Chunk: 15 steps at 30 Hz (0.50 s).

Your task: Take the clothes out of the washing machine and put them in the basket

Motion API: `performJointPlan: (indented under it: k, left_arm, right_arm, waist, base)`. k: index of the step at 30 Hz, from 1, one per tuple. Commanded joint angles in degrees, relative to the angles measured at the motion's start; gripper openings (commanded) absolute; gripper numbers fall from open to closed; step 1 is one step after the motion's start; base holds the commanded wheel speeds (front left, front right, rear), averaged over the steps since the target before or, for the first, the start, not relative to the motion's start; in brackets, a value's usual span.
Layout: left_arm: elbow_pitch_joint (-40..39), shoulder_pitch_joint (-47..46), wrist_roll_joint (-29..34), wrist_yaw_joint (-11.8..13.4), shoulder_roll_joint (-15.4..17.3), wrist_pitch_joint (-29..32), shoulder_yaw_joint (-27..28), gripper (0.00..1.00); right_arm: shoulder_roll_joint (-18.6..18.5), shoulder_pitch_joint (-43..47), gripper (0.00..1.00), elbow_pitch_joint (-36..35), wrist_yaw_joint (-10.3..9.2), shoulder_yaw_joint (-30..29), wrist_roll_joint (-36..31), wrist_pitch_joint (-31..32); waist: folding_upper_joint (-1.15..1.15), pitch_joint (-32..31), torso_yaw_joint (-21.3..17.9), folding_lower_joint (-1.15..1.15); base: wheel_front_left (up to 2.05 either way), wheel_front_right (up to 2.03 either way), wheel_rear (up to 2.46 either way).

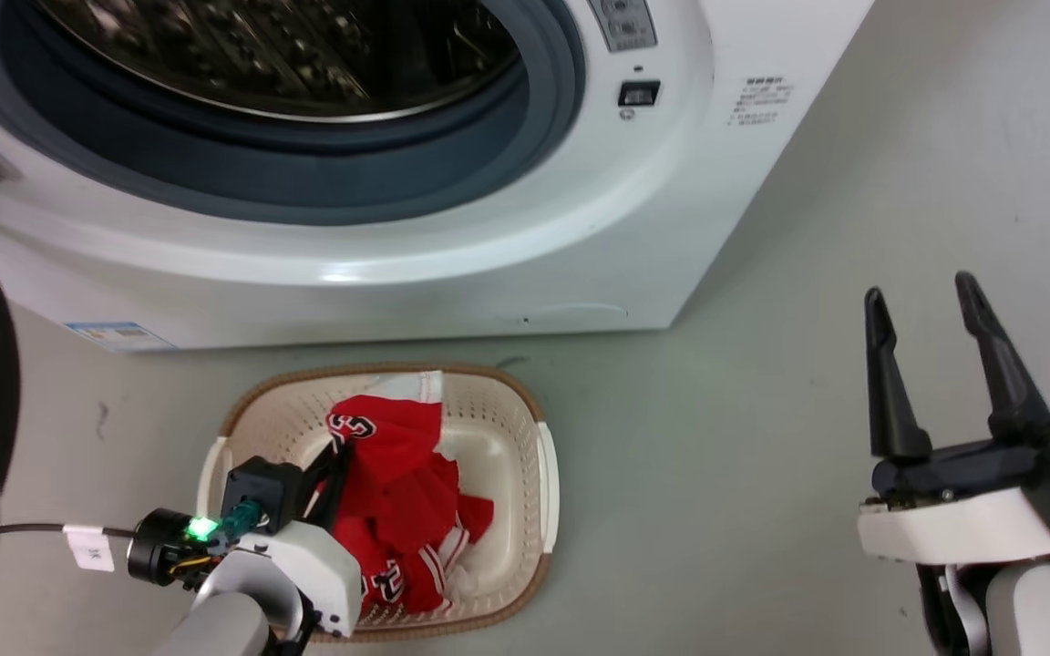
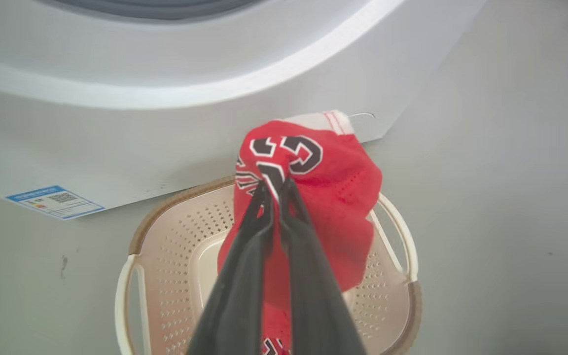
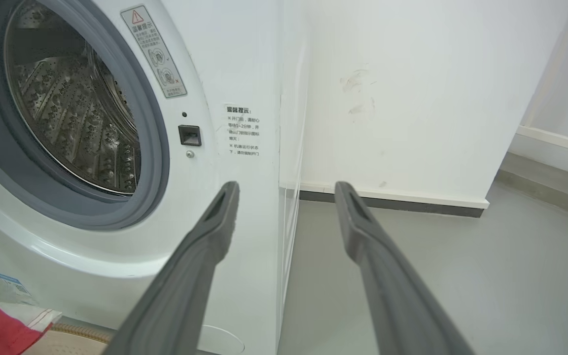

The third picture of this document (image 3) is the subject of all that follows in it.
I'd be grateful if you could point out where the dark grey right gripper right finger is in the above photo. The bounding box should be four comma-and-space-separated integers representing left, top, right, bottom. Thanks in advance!
334, 181, 477, 355

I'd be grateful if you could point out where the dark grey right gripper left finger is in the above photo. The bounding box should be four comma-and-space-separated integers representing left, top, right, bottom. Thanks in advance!
104, 180, 241, 355

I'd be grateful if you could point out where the cream perforated laundry basket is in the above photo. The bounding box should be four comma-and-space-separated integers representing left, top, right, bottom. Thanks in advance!
20, 320, 117, 355

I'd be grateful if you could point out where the stainless steel washing machine drum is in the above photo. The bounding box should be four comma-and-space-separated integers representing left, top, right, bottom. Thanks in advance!
4, 0, 142, 196

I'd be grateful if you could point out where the round drain filter cover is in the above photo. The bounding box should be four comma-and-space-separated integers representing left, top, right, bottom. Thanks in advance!
196, 324, 245, 355

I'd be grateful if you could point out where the white and black baseboard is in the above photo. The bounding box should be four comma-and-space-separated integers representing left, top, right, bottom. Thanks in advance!
298, 182, 490, 218

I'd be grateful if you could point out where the grey rubber door gasket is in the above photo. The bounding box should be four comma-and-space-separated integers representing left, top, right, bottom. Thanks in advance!
0, 0, 170, 231

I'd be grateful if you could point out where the black door latch socket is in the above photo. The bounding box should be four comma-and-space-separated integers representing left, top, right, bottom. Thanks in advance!
178, 125, 202, 147

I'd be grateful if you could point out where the printed text notice sticker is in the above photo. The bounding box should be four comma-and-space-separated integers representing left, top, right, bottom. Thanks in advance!
224, 105, 262, 158

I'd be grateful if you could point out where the blue energy label sticker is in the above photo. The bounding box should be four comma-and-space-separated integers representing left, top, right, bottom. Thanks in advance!
0, 272, 36, 302

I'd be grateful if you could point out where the white front-load washing machine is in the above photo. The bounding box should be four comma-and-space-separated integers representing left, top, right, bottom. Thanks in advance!
0, 0, 309, 355

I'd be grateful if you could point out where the grey warning label sticker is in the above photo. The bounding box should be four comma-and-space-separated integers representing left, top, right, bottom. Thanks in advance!
120, 5, 188, 99

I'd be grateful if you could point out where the white wall trim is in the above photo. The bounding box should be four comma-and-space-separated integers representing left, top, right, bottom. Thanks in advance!
508, 126, 568, 171

